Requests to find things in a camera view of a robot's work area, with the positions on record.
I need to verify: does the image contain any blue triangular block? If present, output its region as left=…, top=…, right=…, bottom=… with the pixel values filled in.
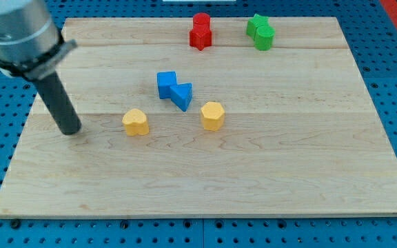
left=170, top=83, right=192, bottom=112

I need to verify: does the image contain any yellow hexagon block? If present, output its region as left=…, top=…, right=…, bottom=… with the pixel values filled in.
left=200, top=101, right=225, bottom=132

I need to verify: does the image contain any blue cube block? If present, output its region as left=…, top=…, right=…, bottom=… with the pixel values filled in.
left=156, top=71, right=177, bottom=99

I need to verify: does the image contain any red cylinder block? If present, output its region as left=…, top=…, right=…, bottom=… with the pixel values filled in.
left=192, top=12, right=211, bottom=29

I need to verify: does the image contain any green cylinder block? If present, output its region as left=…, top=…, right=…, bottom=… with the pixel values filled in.
left=254, top=25, right=275, bottom=51

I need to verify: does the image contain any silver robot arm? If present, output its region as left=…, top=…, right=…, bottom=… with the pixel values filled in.
left=0, top=0, right=81, bottom=135

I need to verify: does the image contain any light wooden board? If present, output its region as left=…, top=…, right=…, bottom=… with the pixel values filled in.
left=0, top=17, right=397, bottom=219

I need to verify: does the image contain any yellow heart block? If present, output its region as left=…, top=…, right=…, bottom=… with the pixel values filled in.
left=122, top=108, right=150, bottom=136

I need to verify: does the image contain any red star block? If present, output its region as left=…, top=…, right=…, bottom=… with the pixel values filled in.
left=189, top=25, right=212, bottom=51

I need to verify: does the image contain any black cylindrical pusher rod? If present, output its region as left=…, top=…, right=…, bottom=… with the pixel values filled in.
left=33, top=72, right=81, bottom=135

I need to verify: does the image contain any green star block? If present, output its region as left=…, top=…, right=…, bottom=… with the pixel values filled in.
left=246, top=14, right=269, bottom=39

